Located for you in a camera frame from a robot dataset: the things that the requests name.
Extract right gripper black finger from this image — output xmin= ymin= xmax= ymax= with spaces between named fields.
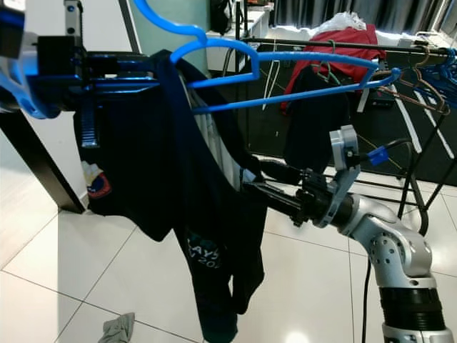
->
xmin=258 ymin=161 xmax=308 ymax=187
xmin=246 ymin=183 xmax=311 ymax=224

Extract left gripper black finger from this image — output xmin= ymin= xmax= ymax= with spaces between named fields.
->
xmin=114 ymin=74 xmax=164 ymax=92
xmin=114 ymin=56 xmax=166 ymax=71

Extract blue plastic hanger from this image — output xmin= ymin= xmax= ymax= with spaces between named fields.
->
xmin=436 ymin=46 xmax=457 ymax=86
xmin=134 ymin=0 xmax=401 ymax=115

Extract dark navy printed shirt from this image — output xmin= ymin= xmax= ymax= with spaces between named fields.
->
xmin=86 ymin=50 xmax=270 ymax=343

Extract grey green garment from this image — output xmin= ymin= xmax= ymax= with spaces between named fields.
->
xmin=100 ymin=312 xmax=136 ymax=343

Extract brown plastic hanger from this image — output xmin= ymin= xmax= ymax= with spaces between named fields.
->
xmin=375 ymin=46 xmax=454 ymax=119

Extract navy blue hung garment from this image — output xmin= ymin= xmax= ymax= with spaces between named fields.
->
xmin=282 ymin=68 xmax=351 ymax=172

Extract black backpack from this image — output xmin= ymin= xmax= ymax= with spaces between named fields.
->
xmin=211 ymin=0 xmax=235 ymax=35

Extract red cloth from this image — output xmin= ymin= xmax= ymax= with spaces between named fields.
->
xmin=282 ymin=25 xmax=379 ymax=111

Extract white crumpled cloth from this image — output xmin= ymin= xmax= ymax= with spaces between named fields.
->
xmin=318 ymin=13 xmax=372 ymax=33

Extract black metal clothes rack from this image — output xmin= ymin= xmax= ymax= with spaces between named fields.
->
xmin=246 ymin=0 xmax=457 ymax=237

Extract dark striped curtains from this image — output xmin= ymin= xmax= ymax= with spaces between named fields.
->
xmin=271 ymin=0 xmax=457 ymax=36

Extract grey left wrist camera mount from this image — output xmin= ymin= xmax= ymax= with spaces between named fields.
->
xmin=0 ymin=0 xmax=59 ymax=120

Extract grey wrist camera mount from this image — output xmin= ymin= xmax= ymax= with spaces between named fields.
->
xmin=321 ymin=125 xmax=363 ymax=229
xmin=0 ymin=0 xmax=59 ymax=120

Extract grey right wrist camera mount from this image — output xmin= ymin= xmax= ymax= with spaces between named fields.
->
xmin=321 ymin=125 xmax=363 ymax=229

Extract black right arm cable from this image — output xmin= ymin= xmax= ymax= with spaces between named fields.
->
xmin=359 ymin=139 xmax=429 ymax=343

